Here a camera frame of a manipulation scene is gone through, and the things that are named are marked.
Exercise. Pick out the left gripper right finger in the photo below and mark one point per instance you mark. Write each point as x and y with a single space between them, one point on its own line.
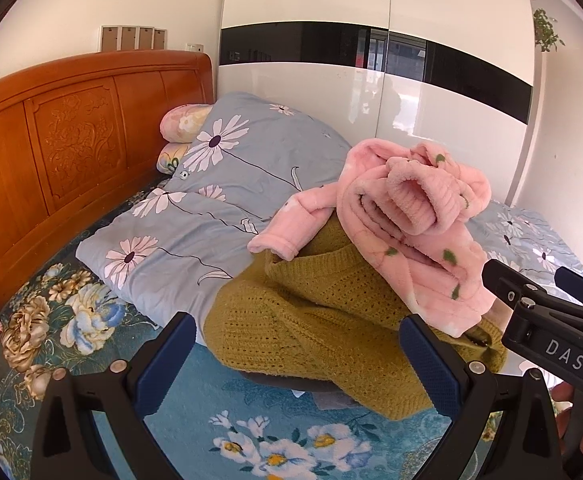
526 444

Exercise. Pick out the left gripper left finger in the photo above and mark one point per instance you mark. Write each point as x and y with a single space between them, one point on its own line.
67 443

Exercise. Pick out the grey daisy print quilt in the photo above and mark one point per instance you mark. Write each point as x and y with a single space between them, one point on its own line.
175 249

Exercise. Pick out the white glossy wardrobe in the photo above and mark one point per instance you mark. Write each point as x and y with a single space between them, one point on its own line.
455 72

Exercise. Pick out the green potted plant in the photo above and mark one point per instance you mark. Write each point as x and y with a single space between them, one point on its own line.
545 35

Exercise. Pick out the teal floral bed blanket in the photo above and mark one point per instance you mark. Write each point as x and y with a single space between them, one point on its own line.
213 423

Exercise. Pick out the olive green knit sweater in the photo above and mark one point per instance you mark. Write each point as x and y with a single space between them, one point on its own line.
326 315

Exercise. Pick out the wall picture frames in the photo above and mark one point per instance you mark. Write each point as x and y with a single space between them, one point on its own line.
127 38

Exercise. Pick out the pink fleece pajama pants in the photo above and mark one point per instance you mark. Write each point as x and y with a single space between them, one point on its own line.
405 210

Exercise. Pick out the yellow floral pillow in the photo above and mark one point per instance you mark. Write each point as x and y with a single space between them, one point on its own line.
170 157

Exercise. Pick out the orange wooden headboard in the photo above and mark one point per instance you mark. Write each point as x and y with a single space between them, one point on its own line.
78 136

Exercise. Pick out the pink floral pillow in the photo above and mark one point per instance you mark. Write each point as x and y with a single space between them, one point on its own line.
183 123

